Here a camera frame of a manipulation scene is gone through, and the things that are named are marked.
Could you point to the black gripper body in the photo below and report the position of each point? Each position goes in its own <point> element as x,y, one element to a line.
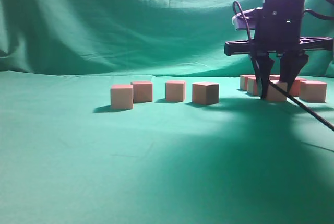
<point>276,35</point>

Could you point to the pink cube column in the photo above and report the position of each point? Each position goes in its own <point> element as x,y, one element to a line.
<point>313,91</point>
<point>143,91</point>
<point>274,77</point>
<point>121,97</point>
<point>244,81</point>
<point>205,93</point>
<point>274,95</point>
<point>175,90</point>
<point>252,86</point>

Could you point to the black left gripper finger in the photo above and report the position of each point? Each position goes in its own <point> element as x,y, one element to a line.
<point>262,66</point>

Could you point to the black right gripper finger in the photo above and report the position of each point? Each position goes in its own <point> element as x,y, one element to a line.
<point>291,64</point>

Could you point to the green cloth backdrop and cover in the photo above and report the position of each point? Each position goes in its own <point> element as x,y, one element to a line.
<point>68,157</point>

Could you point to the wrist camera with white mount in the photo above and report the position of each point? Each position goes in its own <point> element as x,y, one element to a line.
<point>251,17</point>

